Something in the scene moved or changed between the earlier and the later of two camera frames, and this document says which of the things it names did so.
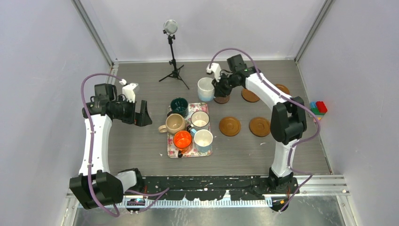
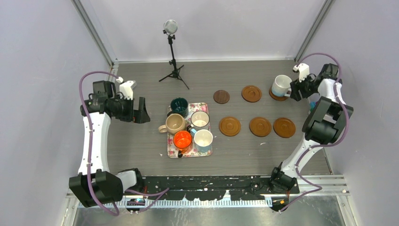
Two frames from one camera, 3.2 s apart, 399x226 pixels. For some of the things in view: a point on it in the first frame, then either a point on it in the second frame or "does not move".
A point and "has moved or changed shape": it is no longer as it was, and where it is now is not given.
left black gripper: (141, 119) does not move
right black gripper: (220, 90) -> (296, 85)
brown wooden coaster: (230, 126) does not move
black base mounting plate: (200, 188) does not move
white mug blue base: (205, 89) -> (281, 86)
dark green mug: (179, 105) does not move
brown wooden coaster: (259, 126) does not move
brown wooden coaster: (249, 95) does not move
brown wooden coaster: (283, 88) has moved or changed shape
